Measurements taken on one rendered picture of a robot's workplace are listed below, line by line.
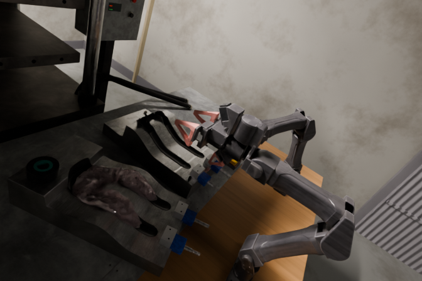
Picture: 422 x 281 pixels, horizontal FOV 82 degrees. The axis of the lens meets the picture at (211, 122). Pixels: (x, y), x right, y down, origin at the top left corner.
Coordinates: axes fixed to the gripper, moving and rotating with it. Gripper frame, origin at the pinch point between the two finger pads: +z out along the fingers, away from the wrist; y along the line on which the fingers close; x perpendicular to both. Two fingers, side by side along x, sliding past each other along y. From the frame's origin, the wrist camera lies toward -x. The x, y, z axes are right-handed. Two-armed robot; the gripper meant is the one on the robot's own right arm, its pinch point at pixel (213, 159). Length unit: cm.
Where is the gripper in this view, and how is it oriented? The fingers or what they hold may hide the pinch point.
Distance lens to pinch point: 107.9
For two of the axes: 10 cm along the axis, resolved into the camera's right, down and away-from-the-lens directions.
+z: -7.0, 4.3, 5.7
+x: 5.2, 8.6, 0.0
